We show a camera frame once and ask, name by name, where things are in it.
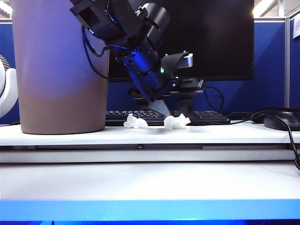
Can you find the black ASUS monitor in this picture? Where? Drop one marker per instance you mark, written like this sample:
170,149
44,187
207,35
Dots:
222,35

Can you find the black computer mouse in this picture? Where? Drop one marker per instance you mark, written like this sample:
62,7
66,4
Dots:
283,120

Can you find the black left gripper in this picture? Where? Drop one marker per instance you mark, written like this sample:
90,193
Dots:
147,72

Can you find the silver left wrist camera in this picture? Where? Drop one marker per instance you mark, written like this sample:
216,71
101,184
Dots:
185,61

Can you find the white paper sign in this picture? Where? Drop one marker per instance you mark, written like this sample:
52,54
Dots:
296,29

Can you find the grey aluminium partition post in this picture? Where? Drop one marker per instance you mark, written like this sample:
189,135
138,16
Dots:
287,63

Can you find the white desk riser board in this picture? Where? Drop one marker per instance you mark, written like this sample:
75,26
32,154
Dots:
140,137

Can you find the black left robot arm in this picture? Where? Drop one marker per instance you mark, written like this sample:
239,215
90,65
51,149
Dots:
117,18

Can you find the grey plastic waste bin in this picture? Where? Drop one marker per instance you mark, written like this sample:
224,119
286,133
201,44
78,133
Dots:
58,93

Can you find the black computer keyboard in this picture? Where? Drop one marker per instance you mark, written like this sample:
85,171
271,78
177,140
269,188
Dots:
208,117

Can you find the white desk fan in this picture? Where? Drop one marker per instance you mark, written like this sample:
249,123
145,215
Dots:
9,89

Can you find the small white paper ball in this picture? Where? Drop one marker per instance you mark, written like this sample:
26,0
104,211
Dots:
175,123
134,123

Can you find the grey metal table rail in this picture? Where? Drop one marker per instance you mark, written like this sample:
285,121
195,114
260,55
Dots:
93,147

